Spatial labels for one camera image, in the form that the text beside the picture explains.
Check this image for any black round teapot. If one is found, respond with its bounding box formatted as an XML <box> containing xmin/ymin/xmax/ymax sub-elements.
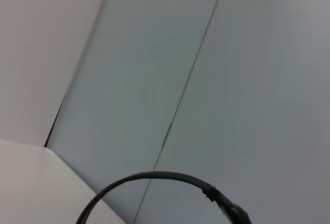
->
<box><xmin>75</xmin><ymin>171</ymin><xmax>251</xmax><ymax>224</ymax></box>

